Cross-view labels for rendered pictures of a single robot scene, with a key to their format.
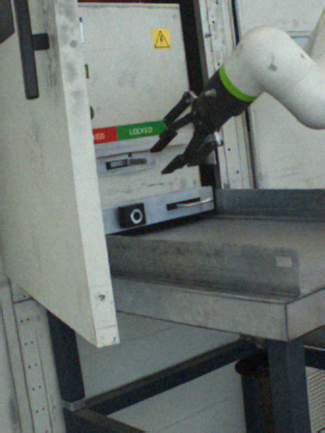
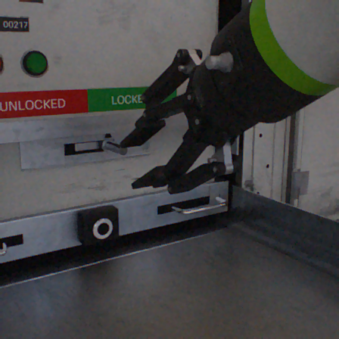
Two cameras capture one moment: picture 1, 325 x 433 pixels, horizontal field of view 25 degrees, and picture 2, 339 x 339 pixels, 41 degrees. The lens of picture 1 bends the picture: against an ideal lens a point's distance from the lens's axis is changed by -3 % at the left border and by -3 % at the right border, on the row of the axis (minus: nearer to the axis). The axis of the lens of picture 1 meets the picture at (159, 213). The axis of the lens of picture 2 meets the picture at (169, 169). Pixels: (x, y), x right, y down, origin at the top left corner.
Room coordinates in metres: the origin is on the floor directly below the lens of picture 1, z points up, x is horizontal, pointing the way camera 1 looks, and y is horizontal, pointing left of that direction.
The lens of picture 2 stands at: (1.02, -0.13, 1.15)
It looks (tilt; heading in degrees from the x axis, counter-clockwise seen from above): 14 degrees down; 7
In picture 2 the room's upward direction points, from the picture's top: straight up
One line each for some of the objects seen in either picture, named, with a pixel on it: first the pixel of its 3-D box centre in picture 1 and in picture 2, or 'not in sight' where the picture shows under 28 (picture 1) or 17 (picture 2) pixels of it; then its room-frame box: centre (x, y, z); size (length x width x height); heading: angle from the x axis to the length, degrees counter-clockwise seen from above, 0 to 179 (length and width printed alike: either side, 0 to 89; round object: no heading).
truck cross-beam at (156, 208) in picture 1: (122, 216); (89, 219); (1.70, 0.08, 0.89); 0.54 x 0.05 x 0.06; 130
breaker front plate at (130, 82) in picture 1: (113, 105); (86, 57); (1.69, 0.07, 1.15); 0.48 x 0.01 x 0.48; 130
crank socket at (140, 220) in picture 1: (132, 216); (99, 225); (1.67, 0.06, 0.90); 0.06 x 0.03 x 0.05; 130
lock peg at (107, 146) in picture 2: (135, 158); (113, 141); (1.69, 0.04, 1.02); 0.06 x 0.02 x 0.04; 40
